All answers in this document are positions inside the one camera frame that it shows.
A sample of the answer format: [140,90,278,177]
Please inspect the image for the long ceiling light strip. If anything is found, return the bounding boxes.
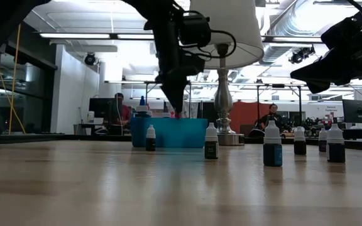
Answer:
[261,35,323,43]
[39,32,155,40]

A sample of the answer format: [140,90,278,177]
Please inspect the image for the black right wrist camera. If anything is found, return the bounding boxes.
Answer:
[321,14,362,56]

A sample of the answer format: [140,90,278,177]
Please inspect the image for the small dark dropper bottle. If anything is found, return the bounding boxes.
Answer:
[318,127,328,153]
[293,126,307,156]
[145,124,156,152]

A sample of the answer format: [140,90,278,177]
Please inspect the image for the small dropper bottle blue label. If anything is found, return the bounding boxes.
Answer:
[263,120,283,168]

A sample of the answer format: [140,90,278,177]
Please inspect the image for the black background table frame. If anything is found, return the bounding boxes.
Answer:
[255,83,304,126]
[144,80,192,119]

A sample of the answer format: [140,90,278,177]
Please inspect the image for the small dropper bottle navy liquid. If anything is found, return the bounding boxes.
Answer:
[326,123,346,164]

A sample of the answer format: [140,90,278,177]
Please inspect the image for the black aluminium table frame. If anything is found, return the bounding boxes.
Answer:
[0,133,362,151]

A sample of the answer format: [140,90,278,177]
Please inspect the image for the blue plastic bin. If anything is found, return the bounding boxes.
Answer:
[129,117,209,149]

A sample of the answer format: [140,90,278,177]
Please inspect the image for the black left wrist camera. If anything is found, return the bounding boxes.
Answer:
[179,13,212,48]

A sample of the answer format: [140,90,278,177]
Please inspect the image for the yellow extension cord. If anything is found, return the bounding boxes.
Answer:
[8,23,22,134]
[0,53,27,134]

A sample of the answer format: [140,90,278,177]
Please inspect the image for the black computer monitor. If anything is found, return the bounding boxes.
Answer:
[342,99,362,124]
[89,97,119,119]

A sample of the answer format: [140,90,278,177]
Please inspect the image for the silver ribbed air duct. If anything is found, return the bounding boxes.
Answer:
[261,0,336,65]

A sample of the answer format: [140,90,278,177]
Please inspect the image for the silver table lamp white shade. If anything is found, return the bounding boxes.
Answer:
[189,0,265,146]

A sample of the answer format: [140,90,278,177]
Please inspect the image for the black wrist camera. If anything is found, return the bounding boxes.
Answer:
[179,13,212,48]
[321,14,362,56]

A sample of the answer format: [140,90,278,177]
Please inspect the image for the large bottle blue cap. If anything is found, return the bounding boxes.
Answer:
[135,95,150,119]

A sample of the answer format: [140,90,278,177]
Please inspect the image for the round black ceiling spotlight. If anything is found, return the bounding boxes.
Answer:
[84,52,97,66]

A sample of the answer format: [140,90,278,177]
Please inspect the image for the small dropper bottle green label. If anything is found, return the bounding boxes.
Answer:
[204,122,219,160]

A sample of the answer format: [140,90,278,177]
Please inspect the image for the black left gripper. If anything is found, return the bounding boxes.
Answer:
[154,50,206,116]

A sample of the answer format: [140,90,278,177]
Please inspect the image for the black track spotlight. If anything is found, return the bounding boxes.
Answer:
[288,46,316,65]

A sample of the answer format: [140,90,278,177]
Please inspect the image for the orange room partition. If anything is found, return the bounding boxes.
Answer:
[229,100,275,134]

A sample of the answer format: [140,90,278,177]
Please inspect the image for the person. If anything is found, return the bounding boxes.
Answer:
[255,103,285,132]
[110,92,132,126]

